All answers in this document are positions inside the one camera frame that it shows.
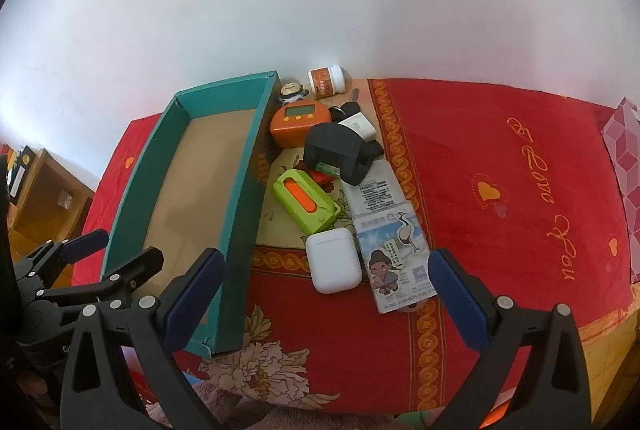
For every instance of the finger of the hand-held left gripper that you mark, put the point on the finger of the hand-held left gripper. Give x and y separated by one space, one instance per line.
142 262
82 244

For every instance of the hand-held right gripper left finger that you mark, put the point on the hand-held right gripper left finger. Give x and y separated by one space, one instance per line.
195 300

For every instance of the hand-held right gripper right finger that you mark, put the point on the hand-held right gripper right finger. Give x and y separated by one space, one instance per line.
457 305

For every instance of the cartoon printed card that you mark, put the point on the cartoon printed card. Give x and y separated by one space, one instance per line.
395 260

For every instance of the teal cardboard box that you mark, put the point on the teal cardboard box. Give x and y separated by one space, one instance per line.
245 210

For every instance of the white earbuds case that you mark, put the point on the white earbuds case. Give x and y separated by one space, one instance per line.
332 260

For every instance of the white power bank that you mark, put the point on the white power bank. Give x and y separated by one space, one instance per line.
375 195

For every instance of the green and orange plastic case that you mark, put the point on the green and orange plastic case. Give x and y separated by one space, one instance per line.
300 197

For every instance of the red lighter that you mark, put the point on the red lighter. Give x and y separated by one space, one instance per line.
322 180

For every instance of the green lighter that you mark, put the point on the green lighter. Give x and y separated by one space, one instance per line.
327 168

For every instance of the black plastic holder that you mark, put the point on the black plastic holder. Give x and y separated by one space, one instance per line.
332 147

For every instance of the white charger plug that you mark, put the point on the white charger plug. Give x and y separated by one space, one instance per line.
360 124

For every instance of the orange digital timer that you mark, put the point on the orange digital timer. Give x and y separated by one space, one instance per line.
297 119

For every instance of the cartoon monkey figurine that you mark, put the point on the cartoon monkey figurine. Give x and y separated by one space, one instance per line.
291 93

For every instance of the small clear plastic box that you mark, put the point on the small clear plastic box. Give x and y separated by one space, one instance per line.
64 199

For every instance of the wooden shelf cabinet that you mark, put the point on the wooden shelf cabinet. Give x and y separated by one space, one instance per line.
45 190

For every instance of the red patterned tablecloth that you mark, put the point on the red patterned tablecloth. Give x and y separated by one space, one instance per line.
500 149

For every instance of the black car key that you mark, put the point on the black car key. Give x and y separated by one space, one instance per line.
342 112

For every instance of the pink geometric patterned bag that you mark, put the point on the pink geometric patterned bag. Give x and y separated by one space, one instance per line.
622 144

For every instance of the white pill bottle orange label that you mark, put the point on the white pill bottle orange label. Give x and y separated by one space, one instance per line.
327 80

